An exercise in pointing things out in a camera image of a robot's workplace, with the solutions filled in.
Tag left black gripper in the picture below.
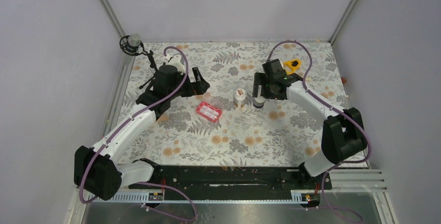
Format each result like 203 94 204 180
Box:
168 67 209 100

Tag red pill organizer box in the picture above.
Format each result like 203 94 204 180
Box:
196 93 224 123

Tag white dark pill bottle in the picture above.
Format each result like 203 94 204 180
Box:
253 97 266 109

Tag white orange pill bottle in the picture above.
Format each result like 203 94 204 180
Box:
234 88 247 109

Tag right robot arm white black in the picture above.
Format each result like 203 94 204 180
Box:
252 59 368 189

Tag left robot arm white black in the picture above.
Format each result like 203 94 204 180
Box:
73 64 210 200

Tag floral patterned table mat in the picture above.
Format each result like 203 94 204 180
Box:
121 42 350 166

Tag yellow green plastic tool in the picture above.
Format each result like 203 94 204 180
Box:
282 59 302 75

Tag microphone on black tripod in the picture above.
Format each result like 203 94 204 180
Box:
119 33 158 72

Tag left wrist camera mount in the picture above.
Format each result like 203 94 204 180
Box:
164 54 185 72

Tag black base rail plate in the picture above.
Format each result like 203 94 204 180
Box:
129 165 332 197

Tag white slotted cable duct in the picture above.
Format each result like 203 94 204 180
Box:
95 190 320 204

